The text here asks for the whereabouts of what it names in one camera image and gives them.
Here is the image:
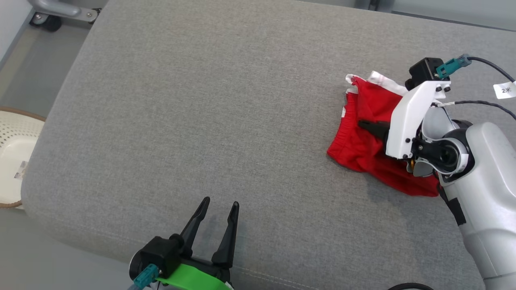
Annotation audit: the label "silver metal furniture base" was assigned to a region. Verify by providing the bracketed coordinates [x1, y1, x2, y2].
[27, 0, 101, 24]

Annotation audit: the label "red jersey white striped sleeves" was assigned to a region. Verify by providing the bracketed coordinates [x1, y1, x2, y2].
[327, 70, 441, 198]

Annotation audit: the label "right camera cable teal plug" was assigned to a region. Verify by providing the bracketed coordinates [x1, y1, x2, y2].
[435, 54, 516, 84]

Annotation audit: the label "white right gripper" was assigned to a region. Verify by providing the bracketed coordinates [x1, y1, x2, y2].
[358, 80, 473, 178]

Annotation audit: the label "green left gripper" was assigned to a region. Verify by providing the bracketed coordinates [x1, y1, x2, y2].
[156, 196, 240, 290]

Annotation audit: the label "white perforated laundry basket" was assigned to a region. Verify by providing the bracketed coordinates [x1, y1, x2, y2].
[0, 106, 47, 209]

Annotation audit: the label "black caster wheel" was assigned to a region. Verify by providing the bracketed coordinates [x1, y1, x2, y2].
[42, 14, 62, 33]

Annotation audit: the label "white cable label tag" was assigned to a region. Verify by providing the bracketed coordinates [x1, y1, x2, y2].
[493, 80, 516, 100]

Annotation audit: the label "grey fabric sofa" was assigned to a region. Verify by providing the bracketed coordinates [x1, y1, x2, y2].
[20, 0, 516, 290]

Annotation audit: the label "left camera cable teal plug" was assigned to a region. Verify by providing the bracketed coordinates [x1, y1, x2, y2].
[127, 263, 160, 290]

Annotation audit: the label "camera cable teal plug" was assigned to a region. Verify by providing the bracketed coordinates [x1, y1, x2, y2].
[127, 263, 160, 290]
[435, 54, 516, 84]

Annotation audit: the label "thin black right gripper cable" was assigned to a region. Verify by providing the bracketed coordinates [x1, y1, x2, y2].
[433, 100, 516, 121]

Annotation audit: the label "black cable loop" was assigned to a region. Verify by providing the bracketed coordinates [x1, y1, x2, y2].
[387, 283, 436, 290]

